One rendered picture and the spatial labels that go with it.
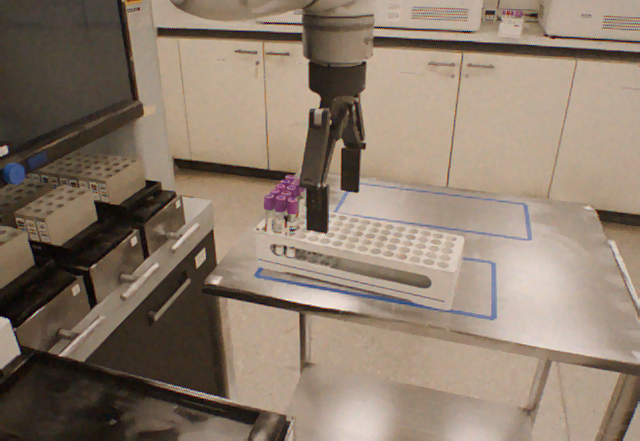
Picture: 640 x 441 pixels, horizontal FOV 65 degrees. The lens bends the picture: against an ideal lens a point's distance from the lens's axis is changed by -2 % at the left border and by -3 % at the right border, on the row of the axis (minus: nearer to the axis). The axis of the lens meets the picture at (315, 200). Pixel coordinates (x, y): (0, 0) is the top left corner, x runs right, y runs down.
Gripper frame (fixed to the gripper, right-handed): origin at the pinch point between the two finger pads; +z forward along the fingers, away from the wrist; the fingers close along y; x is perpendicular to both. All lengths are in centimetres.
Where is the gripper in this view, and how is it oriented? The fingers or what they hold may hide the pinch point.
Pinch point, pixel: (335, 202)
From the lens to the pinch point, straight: 74.4
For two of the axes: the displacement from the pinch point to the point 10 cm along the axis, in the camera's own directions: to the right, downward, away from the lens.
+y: 3.7, -4.1, 8.3
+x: -9.3, -1.6, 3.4
